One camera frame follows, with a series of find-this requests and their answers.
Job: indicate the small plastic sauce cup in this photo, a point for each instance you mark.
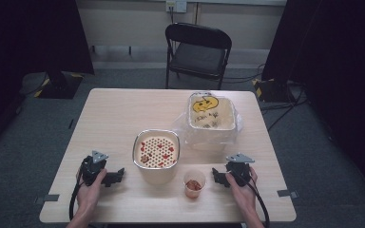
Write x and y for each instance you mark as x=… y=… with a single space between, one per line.
x=194 y=185

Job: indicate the black curtain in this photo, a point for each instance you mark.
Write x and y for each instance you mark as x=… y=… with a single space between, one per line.
x=19 y=41
x=339 y=63

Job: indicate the person's right hand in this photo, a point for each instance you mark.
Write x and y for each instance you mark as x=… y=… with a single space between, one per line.
x=246 y=196

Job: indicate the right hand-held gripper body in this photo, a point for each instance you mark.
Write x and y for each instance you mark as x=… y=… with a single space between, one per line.
x=240 y=171

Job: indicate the black folding chair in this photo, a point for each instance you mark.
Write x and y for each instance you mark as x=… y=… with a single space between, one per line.
x=198 y=57

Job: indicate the white wall socket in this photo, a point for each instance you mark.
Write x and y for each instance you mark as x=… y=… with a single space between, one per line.
x=176 y=5

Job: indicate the lunch box yellow face lid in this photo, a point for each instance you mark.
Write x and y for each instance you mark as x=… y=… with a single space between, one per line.
x=212 y=114

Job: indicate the person's left hand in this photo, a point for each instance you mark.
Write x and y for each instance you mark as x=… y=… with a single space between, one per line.
x=88 y=196

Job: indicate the grey table bracket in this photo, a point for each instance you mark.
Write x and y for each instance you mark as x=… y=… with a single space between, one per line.
x=287 y=193

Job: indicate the black stand base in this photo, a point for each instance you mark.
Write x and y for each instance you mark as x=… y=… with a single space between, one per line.
x=60 y=85
x=271 y=90

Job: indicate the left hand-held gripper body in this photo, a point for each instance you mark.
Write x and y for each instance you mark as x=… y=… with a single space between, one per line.
x=92 y=167

